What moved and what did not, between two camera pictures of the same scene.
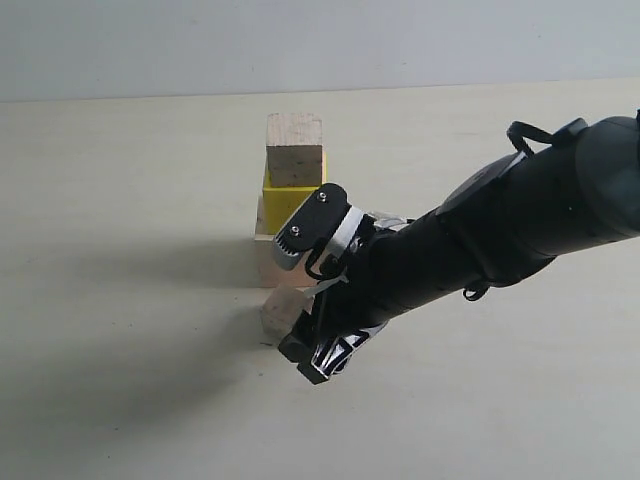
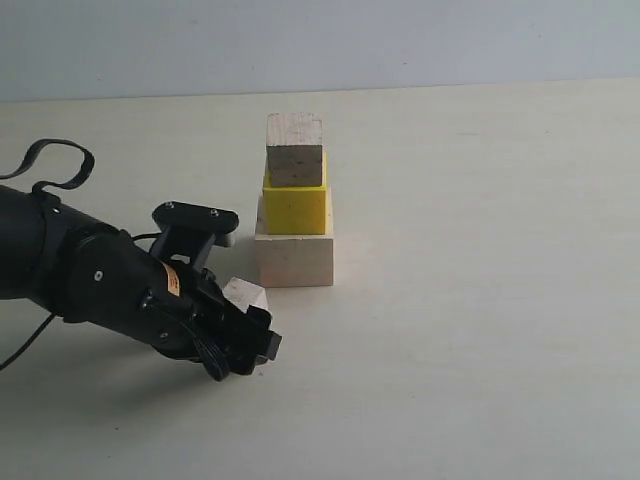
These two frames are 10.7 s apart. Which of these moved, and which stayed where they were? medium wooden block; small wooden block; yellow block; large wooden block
Moved: small wooden block
Stayed: yellow block; large wooden block; medium wooden block
